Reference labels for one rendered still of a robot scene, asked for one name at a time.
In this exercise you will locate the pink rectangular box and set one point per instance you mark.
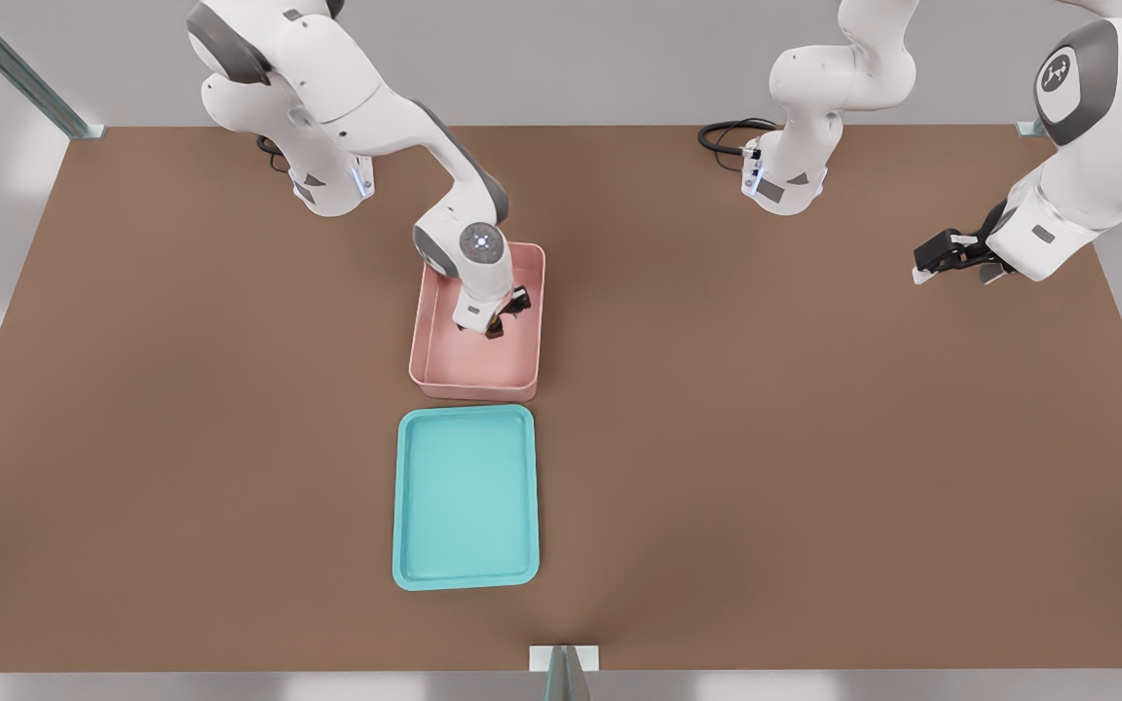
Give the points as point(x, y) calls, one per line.
point(476, 368)

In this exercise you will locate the pale blue-green tray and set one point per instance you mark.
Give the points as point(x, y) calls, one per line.
point(466, 497)

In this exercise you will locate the silver frame post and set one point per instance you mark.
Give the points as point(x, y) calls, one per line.
point(563, 670)
point(1030, 128)
point(11, 66)

